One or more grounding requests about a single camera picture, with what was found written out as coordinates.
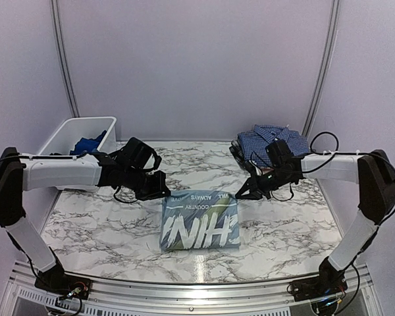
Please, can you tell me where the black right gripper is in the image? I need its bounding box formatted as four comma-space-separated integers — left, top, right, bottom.
236, 167, 294, 199

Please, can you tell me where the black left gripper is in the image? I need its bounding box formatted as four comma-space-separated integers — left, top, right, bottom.
123, 165, 170, 201

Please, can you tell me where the blue checked shirt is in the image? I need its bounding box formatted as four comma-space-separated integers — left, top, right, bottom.
238, 124, 309, 167

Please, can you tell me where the dark blue garment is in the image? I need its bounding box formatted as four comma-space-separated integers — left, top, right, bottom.
51, 130, 107, 156

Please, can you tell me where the light blue garment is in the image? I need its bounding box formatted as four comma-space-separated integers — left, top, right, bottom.
159, 190, 241, 251

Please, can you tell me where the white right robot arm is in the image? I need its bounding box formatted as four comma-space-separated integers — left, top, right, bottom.
235, 140, 395, 271

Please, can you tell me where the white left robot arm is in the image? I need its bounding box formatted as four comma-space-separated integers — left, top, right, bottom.
0, 138, 171, 293

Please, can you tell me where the white plastic laundry bin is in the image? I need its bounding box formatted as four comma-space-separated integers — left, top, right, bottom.
38, 116, 117, 194

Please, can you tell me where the black white plaid garment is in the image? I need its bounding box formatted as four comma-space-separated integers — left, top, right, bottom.
229, 139, 245, 163

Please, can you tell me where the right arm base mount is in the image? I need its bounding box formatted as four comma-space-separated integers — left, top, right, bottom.
287, 257, 348, 302

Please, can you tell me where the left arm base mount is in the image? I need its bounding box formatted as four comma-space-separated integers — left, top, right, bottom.
34, 257, 92, 300

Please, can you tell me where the aluminium front frame rail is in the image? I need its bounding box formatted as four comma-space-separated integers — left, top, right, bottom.
0, 261, 384, 315

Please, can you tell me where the left wall aluminium post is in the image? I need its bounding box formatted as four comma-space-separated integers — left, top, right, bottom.
50, 0, 80, 118

